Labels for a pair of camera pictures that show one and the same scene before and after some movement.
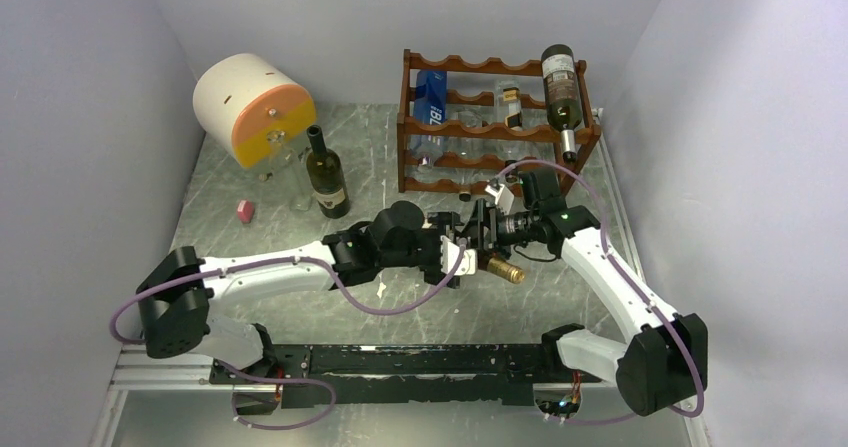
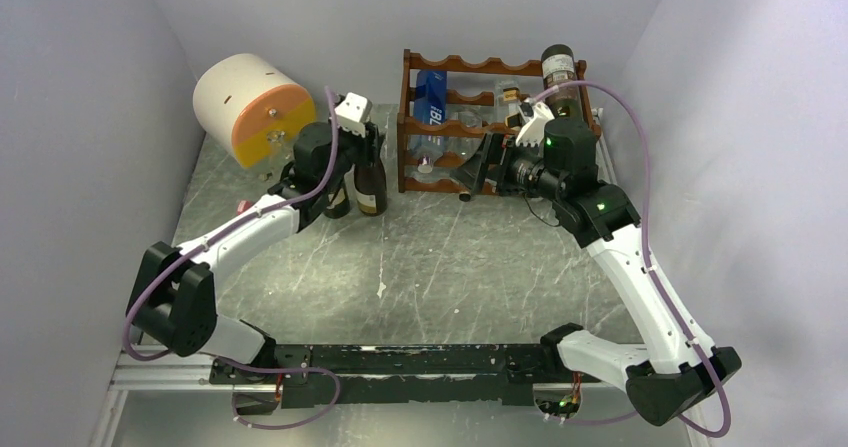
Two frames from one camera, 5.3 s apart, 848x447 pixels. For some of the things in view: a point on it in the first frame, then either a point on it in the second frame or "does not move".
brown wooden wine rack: x=482 y=128 does not move
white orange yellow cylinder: x=241 y=99 does not move
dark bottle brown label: x=562 y=95 does not move
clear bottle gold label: x=509 y=106 does not move
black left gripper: x=446 y=222 -> x=370 y=146
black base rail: x=301 y=376 does not move
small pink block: x=245 y=210 does not move
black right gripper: x=500 y=248 -> x=492 y=153
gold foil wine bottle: x=503 y=270 -> x=370 y=181
